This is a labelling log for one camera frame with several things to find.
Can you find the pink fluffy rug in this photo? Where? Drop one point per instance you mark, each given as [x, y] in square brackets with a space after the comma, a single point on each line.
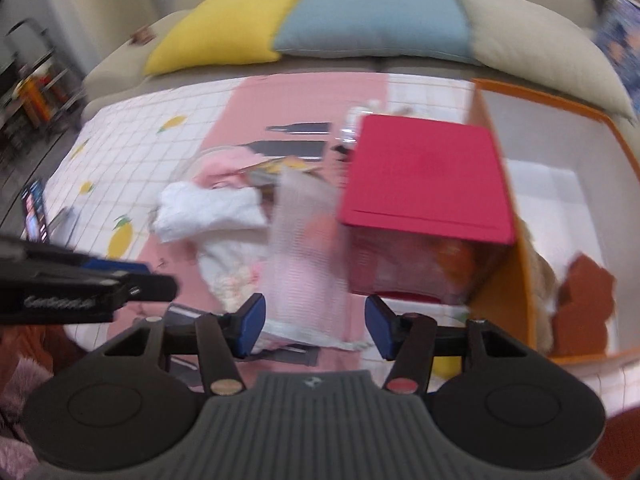
[17, 400]

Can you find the metal storage rack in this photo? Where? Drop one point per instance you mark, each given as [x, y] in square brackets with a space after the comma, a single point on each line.
[35, 90]

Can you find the yellow pillow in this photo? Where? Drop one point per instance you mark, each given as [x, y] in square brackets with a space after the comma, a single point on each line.
[225, 25]

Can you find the beige sofa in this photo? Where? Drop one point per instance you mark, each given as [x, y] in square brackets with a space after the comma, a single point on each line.
[125, 67]

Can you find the pink cloth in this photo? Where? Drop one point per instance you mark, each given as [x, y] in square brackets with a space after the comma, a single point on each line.
[225, 167]

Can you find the white printed cloth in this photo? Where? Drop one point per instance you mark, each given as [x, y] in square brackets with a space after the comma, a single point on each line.
[230, 270]

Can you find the beige pillow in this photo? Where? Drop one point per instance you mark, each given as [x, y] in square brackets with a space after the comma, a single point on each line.
[535, 40]

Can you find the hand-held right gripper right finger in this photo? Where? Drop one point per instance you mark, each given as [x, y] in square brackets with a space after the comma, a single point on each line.
[379, 327]

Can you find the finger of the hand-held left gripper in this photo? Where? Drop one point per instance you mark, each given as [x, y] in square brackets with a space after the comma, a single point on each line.
[117, 265]
[150, 289]

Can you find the red box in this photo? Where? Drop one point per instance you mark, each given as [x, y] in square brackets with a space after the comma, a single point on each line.
[425, 175]

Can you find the black smartphone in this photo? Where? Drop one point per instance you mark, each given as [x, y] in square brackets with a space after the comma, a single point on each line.
[34, 210]

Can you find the small brown packet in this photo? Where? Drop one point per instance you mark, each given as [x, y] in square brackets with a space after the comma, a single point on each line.
[141, 35]

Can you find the pink mesh bag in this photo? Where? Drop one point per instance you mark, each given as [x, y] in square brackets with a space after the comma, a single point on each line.
[307, 250]

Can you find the blue printed cloth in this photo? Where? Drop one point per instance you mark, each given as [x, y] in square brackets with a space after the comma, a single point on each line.
[620, 45]

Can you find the brown plush toy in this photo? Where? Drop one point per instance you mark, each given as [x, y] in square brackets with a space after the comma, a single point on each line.
[585, 305]

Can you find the yellow snack packet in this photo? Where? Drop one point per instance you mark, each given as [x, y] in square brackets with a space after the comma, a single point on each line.
[292, 162]

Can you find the brown fuzzy cloth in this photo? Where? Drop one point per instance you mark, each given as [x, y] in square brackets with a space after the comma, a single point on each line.
[35, 345]

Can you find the light blue pillow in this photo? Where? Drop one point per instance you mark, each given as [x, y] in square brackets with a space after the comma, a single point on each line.
[375, 15]

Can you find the orange storage box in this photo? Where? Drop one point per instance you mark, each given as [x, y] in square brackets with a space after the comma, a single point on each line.
[545, 130]

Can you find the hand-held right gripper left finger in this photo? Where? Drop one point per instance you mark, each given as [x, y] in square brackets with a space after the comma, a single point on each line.
[252, 322]

